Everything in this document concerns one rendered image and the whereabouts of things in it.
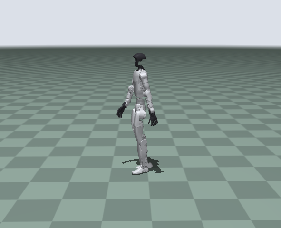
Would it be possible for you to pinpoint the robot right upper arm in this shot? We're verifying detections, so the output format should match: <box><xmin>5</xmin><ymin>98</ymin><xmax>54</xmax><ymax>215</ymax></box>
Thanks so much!
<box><xmin>128</xmin><ymin>80</ymin><xmax>134</xmax><ymax>92</ymax></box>

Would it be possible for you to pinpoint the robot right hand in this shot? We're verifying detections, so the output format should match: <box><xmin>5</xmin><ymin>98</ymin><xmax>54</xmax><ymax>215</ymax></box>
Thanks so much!
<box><xmin>117</xmin><ymin>102</ymin><xmax>127</xmax><ymax>118</ymax></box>

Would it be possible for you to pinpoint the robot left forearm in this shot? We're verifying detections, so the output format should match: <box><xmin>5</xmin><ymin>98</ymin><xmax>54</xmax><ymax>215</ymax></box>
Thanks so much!
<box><xmin>146</xmin><ymin>91</ymin><xmax>155</xmax><ymax>113</ymax></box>

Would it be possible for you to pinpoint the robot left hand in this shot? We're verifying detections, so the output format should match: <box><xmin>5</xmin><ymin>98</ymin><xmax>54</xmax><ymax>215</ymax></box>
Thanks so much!
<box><xmin>148</xmin><ymin>110</ymin><xmax>158</xmax><ymax>126</ymax></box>

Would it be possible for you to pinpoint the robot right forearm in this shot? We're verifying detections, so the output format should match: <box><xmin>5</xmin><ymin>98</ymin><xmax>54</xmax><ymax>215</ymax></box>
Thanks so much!
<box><xmin>125</xmin><ymin>90</ymin><xmax>133</xmax><ymax>107</ymax></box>

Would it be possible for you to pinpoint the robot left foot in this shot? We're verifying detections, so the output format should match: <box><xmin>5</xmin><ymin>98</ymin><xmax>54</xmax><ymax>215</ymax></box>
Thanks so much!
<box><xmin>132</xmin><ymin>166</ymin><xmax>149</xmax><ymax>174</ymax></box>

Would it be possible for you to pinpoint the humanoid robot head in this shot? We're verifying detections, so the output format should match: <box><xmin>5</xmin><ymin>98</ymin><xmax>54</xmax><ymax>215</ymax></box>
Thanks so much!
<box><xmin>133</xmin><ymin>53</ymin><xmax>146</xmax><ymax>71</ymax></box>

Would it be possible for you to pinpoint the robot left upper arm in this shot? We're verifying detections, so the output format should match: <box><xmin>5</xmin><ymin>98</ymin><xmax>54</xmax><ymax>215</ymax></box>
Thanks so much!
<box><xmin>139</xmin><ymin>72</ymin><xmax>151</xmax><ymax>97</ymax></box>

